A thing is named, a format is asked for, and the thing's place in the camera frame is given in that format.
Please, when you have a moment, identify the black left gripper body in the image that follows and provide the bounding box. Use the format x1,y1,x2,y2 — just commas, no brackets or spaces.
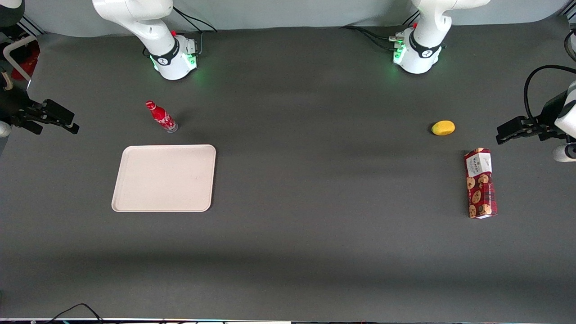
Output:
533,91,567,141

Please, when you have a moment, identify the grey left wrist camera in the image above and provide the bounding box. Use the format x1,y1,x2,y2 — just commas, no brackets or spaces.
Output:
553,143,576,163

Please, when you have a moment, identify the black left arm base cable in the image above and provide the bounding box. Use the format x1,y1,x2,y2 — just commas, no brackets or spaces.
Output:
339,10,421,51

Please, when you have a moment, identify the yellow lemon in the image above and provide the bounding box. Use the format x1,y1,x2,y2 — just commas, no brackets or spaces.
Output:
431,120,456,136

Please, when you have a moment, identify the thin black table-edge cable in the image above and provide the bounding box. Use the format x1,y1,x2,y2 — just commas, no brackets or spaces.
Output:
44,303,105,324

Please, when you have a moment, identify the beige plastic tray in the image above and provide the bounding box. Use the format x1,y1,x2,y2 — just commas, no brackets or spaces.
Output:
111,144,216,212

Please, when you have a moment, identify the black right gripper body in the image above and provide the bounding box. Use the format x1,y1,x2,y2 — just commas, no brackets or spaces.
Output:
0,84,44,128

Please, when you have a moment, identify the red cookie box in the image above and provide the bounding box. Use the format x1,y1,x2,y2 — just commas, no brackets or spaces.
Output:
464,148,498,219

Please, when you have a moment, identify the black left gripper cable loop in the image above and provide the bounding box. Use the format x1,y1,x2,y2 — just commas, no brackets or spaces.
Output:
523,65,576,126

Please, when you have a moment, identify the black cable at frame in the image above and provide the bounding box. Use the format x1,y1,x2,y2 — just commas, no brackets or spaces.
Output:
564,29,576,63

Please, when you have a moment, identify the red coke bottle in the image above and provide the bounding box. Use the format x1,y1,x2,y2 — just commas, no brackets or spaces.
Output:
145,100,179,133

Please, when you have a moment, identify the red object with white tube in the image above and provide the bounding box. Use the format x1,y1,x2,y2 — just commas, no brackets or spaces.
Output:
3,35,41,82

